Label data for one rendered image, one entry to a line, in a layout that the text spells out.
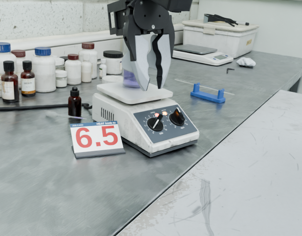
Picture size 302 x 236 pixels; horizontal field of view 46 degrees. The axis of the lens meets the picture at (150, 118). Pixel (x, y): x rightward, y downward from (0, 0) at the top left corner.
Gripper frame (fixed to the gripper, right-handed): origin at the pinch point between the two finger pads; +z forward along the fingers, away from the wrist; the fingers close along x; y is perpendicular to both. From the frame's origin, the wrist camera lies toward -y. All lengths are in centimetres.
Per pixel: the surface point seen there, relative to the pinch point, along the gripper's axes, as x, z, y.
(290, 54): -139, 0, 61
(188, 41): -87, -11, 83
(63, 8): -15, -23, 67
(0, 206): 26.8, 13.6, 0.5
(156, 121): -1.7, 7.2, 2.5
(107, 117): 1.8, 7.0, 14.0
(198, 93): -35.6, 7.1, 26.2
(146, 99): -3.3, 3.6, 7.4
